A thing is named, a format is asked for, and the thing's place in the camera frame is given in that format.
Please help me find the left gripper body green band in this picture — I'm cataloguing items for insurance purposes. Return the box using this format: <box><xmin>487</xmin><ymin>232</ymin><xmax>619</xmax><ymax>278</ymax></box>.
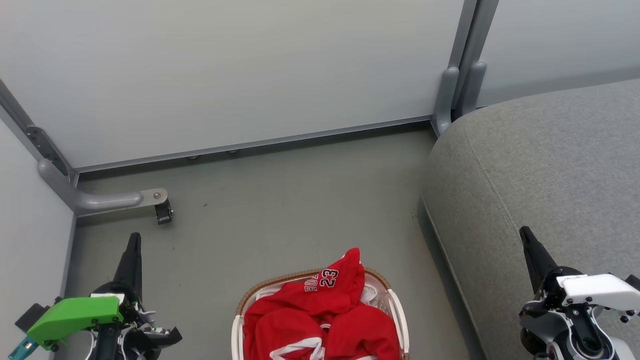
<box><xmin>15</xmin><ymin>282</ymin><xmax>183</xmax><ymax>360</ymax></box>

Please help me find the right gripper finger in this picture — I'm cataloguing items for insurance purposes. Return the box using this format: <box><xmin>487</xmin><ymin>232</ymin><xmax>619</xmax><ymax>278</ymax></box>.
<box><xmin>519</xmin><ymin>226</ymin><xmax>559</xmax><ymax>295</ymax></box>

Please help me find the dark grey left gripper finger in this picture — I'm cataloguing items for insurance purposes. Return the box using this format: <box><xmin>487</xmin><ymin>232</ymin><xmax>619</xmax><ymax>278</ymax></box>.
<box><xmin>112</xmin><ymin>232</ymin><xmax>144</xmax><ymax>302</ymax></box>

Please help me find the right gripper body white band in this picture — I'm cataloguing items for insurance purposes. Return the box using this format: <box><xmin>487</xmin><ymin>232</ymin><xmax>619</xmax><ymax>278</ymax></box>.
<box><xmin>519</xmin><ymin>267</ymin><xmax>640</xmax><ymax>327</ymax></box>

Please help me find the white garment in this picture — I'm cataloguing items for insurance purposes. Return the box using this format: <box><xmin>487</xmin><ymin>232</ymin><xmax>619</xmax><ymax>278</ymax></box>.
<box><xmin>359</xmin><ymin>284</ymin><xmax>387</xmax><ymax>309</ymax></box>

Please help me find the red basketball jersey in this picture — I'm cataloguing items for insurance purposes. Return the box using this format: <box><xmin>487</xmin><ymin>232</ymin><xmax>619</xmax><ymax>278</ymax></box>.
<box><xmin>242</xmin><ymin>247</ymin><xmax>402</xmax><ymax>360</ymax></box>

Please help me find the grey fabric sofa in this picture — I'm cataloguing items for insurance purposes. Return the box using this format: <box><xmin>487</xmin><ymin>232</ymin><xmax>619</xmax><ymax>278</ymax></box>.
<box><xmin>417</xmin><ymin>77</ymin><xmax>640</xmax><ymax>360</ymax></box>

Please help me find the black caster wheel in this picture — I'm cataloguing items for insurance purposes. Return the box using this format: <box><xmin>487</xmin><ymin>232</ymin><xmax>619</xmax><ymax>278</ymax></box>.
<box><xmin>154</xmin><ymin>199</ymin><xmax>174</xmax><ymax>225</ymax></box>

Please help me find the grey partition foot bar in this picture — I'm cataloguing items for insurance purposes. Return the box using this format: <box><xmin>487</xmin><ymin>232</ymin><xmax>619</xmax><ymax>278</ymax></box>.
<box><xmin>37</xmin><ymin>159</ymin><xmax>169</xmax><ymax>217</ymax></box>

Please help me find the white wicker-rimmed laundry basket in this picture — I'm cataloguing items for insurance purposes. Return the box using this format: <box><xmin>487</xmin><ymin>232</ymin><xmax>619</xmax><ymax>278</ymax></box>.
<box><xmin>231</xmin><ymin>266</ymin><xmax>411</xmax><ymax>360</ymax></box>

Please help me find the grey partition post with hinge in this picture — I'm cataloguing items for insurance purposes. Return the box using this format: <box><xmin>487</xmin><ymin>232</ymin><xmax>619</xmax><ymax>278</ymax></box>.
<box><xmin>0</xmin><ymin>79</ymin><xmax>79</xmax><ymax>187</ymax></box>

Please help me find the aluminium partition bottom rail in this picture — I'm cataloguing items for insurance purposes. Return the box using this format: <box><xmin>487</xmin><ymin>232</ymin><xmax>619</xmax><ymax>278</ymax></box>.
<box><xmin>74</xmin><ymin>115</ymin><xmax>434</xmax><ymax>174</ymax></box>

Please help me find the grey partition corner post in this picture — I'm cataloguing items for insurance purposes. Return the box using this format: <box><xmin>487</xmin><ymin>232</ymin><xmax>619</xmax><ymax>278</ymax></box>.
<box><xmin>431</xmin><ymin>0</ymin><xmax>501</xmax><ymax>137</ymax></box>

